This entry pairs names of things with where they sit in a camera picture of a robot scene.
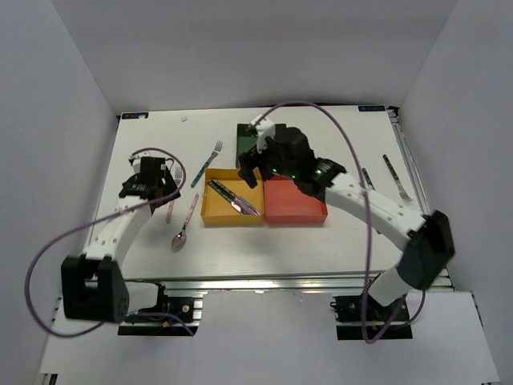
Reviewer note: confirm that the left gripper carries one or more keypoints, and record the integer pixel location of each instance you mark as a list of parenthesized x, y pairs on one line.
[(170, 186)]

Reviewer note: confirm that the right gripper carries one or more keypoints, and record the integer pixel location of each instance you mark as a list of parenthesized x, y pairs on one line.
[(257, 160)]

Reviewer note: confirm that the pink handled fork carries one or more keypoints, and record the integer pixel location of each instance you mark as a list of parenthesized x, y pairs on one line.
[(178, 176)]

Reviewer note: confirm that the green handled knife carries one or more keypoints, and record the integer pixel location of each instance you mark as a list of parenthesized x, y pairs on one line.
[(230, 197)]

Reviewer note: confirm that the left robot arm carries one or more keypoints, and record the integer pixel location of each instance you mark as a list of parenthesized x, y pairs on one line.
[(93, 285)]

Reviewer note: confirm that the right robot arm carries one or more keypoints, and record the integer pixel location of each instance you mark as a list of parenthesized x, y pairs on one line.
[(425, 240)]

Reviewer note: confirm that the yellow container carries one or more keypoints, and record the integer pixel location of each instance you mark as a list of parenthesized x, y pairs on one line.
[(216, 211)]

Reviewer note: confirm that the green container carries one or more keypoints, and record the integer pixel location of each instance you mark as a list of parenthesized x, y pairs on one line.
[(245, 140)]

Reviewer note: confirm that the red container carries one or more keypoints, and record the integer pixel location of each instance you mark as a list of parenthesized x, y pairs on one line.
[(285, 204)]

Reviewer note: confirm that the left blue corner label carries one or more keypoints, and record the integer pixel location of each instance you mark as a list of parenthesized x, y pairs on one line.
[(134, 115)]

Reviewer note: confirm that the blue corner label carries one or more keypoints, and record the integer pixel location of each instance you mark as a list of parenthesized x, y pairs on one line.
[(371, 108), (134, 115)]

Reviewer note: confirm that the right blue corner label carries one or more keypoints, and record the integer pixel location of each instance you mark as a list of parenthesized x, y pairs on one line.
[(371, 108)]

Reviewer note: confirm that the green handled fork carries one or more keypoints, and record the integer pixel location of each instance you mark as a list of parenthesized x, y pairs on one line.
[(215, 152)]

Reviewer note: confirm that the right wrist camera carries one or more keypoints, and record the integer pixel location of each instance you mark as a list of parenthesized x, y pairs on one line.
[(262, 127)]

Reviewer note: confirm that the pink handled spoon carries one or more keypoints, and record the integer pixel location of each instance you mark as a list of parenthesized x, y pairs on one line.
[(179, 240)]

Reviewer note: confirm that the green handled spoon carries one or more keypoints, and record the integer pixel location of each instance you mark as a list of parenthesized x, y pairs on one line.
[(368, 179)]

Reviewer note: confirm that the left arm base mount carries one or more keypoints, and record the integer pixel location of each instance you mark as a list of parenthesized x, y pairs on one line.
[(156, 310)]

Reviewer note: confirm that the black handled fork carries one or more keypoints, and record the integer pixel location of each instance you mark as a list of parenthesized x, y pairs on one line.
[(402, 192)]

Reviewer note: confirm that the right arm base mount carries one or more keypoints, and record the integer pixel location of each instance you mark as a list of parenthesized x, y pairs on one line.
[(348, 315)]

